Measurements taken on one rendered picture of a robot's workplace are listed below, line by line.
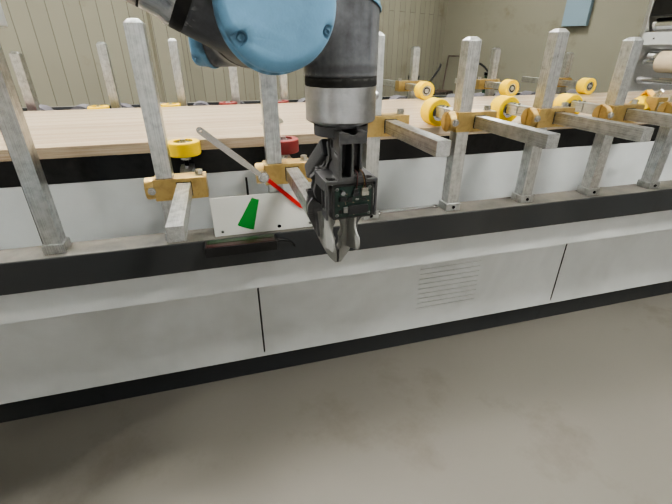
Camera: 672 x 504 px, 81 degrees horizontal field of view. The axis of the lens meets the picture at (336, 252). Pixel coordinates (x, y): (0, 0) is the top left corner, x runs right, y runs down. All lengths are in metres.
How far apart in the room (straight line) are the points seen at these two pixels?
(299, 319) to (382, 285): 0.33
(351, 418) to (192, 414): 0.54
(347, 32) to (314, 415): 1.22
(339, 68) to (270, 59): 0.19
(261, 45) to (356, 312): 1.28
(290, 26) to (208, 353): 1.30
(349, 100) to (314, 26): 0.18
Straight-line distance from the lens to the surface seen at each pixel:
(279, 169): 0.98
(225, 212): 1.00
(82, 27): 4.93
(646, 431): 1.75
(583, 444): 1.60
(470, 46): 1.12
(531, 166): 1.31
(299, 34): 0.32
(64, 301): 1.19
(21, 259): 1.12
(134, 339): 1.48
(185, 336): 1.46
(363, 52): 0.50
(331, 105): 0.50
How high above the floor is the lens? 1.11
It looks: 27 degrees down
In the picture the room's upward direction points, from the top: straight up
